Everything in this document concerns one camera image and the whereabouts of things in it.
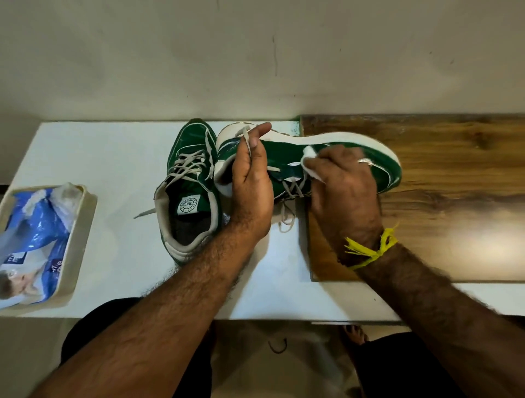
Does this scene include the person's right foot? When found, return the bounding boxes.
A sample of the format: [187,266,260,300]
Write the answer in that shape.
[342,324,369,346]

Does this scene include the person's left forearm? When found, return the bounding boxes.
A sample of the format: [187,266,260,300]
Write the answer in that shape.
[28,223,263,398]

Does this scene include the black shorts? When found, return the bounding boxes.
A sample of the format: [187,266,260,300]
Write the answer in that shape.
[60,297,464,398]

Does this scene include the person's left hand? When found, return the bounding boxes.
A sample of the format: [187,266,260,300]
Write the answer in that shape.
[229,121,275,243]

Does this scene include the blue wet wipe packet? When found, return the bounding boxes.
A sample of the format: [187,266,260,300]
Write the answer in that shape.
[0,183,83,309]

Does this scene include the white wet wipe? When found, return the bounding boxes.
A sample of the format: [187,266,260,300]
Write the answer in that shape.
[300,145,327,184]

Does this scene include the white shoelace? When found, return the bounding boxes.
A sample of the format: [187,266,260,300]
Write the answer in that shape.
[240,125,308,233]
[133,131,216,219]

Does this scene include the person's right forearm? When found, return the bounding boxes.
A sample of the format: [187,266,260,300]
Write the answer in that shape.
[354,244,525,398]

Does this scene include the brown wooden board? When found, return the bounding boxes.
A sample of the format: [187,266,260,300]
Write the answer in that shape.
[300,114,525,284]

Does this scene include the green sneaker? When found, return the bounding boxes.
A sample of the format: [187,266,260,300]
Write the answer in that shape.
[213,121,403,202]
[154,118,224,264]

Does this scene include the beige plastic tray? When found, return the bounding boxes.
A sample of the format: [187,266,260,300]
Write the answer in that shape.
[0,184,98,317]

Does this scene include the yellow thread wristband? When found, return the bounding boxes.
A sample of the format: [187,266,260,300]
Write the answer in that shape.
[343,223,399,271]

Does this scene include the person's right hand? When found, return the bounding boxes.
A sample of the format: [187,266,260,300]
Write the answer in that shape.
[303,144,384,263]

